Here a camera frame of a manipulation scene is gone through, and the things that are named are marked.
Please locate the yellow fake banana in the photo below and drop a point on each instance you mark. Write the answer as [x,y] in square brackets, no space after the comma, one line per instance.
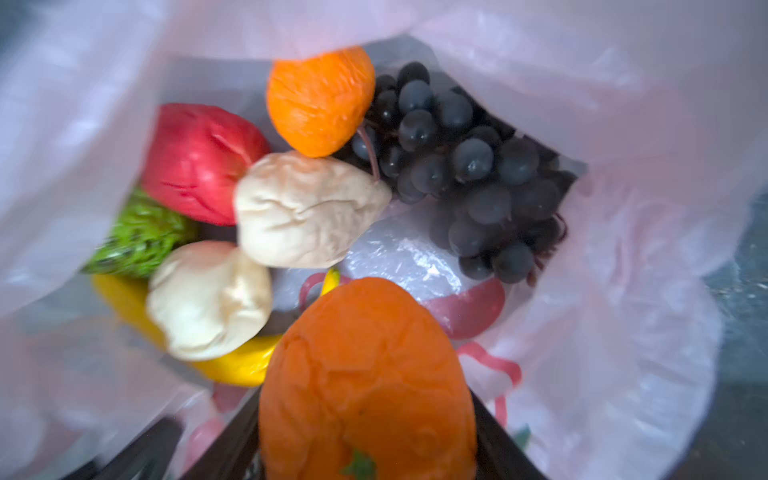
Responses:
[244,367]

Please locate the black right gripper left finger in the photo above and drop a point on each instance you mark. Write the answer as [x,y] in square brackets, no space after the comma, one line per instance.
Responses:
[149,455]

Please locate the pink printed plastic bag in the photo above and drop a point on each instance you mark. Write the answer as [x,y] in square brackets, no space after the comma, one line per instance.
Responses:
[608,363]

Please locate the dark fake grape bunch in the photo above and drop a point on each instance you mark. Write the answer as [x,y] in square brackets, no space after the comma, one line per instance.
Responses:
[498,192]

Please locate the red fake apple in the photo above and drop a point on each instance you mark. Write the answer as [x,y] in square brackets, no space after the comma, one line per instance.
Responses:
[196,157]

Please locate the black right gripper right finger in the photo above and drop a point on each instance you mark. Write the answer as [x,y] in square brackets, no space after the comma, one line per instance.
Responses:
[498,457]

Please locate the large orange fake orange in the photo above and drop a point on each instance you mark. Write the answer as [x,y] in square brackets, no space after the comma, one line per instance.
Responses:
[366,385]

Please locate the small orange fake tangerine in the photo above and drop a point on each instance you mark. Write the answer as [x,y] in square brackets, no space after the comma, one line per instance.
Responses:
[316,105]

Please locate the green fake fruit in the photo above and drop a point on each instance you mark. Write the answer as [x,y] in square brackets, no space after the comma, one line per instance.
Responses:
[142,237]

